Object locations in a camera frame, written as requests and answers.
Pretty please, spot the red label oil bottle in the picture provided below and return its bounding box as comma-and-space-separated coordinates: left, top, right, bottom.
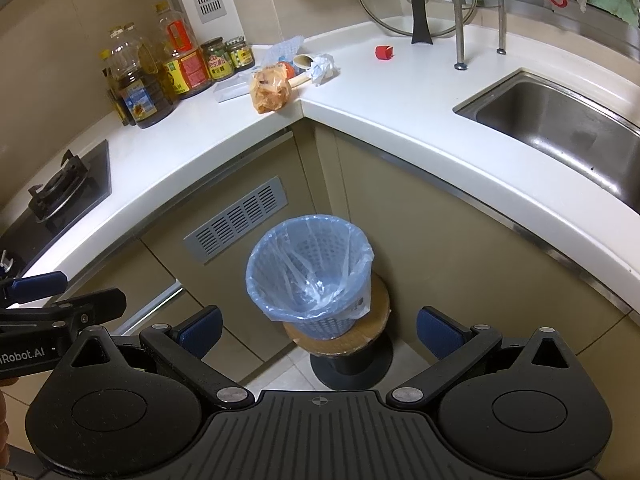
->
155, 1, 213, 100

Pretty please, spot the white tissue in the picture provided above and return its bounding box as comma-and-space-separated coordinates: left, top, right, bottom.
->
307, 54, 340, 86

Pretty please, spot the cardboard paper tube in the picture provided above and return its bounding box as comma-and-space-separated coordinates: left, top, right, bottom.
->
293, 54, 318, 73

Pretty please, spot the bubble wrap sheet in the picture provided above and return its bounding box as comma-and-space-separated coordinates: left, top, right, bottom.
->
260, 36, 305, 75

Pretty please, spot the cream foam strip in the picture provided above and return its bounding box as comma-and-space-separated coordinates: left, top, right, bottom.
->
288, 73, 310, 89

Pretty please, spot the cabinet drawer handle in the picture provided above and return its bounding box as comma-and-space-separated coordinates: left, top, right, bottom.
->
112, 280, 184, 336

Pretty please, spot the red bottle cap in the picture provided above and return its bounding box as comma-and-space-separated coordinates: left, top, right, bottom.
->
374, 44, 394, 61

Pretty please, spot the small checkered lid jar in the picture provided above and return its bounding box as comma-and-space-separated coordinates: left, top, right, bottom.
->
224, 36, 255, 70

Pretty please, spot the cabinet vent grille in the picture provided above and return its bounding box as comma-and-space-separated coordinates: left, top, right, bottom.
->
183, 177, 288, 264

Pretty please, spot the blue lined trash basket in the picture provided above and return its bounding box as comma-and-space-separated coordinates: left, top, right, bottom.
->
245, 214, 374, 340

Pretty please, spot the person left hand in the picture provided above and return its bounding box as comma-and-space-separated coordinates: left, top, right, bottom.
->
0, 391, 10, 468

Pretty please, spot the orange snack bag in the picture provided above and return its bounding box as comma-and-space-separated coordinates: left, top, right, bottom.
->
250, 63, 292, 114

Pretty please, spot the clear plastic box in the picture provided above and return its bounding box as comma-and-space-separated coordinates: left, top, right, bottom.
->
213, 72, 253, 103

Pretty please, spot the round wooden stool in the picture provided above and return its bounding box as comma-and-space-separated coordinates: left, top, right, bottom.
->
284, 273, 394, 391

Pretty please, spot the small yellow cap bottle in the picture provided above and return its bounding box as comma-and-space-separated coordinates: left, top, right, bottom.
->
100, 49, 134, 126

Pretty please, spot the black gas stove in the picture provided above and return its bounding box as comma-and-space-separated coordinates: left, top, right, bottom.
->
1, 140, 112, 278

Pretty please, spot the green label sauce jar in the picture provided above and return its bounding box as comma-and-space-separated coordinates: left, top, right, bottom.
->
201, 37, 235, 81

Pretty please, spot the large dark oil bottle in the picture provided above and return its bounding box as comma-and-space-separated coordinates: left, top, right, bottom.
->
108, 26, 175, 129

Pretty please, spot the steel kitchen sink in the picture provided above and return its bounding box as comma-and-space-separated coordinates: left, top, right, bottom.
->
454, 70, 639, 210

